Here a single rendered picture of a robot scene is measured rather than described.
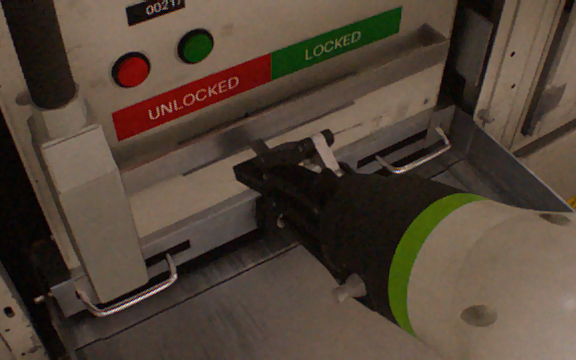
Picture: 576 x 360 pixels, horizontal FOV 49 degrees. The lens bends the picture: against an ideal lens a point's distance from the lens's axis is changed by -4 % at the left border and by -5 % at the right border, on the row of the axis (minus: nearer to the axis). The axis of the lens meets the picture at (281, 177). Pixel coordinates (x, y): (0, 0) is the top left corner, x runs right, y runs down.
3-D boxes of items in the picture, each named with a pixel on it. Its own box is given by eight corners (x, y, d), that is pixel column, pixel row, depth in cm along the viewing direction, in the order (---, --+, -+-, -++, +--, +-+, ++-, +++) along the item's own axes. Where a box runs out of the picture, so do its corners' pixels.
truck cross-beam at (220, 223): (448, 136, 87) (456, 103, 83) (65, 318, 69) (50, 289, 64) (424, 115, 90) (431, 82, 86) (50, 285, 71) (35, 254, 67)
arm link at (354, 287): (522, 289, 42) (506, 163, 38) (381, 380, 37) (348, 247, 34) (461, 261, 47) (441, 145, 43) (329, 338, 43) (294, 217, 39)
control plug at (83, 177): (152, 283, 56) (113, 138, 43) (101, 307, 54) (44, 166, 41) (118, 222, 60) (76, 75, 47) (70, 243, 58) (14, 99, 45)
